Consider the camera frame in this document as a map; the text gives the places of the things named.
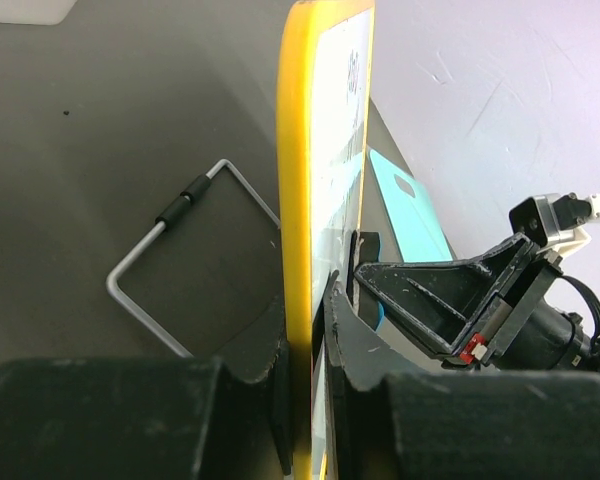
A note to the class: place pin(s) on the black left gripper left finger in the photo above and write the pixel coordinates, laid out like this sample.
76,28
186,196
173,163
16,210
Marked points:
255,420

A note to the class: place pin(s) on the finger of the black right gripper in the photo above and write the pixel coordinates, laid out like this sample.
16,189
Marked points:
365,247

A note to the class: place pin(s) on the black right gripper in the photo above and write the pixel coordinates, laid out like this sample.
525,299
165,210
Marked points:
489,310

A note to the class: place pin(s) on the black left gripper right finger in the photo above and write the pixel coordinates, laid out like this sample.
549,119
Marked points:
355,353

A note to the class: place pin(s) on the yellow framed whiteboard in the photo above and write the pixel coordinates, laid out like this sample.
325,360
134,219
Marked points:
322,108

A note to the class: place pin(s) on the teal cutting board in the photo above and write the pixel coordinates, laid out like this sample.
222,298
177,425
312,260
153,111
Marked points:
411,214

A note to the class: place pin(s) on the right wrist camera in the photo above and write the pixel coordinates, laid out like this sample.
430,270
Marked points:
555,221

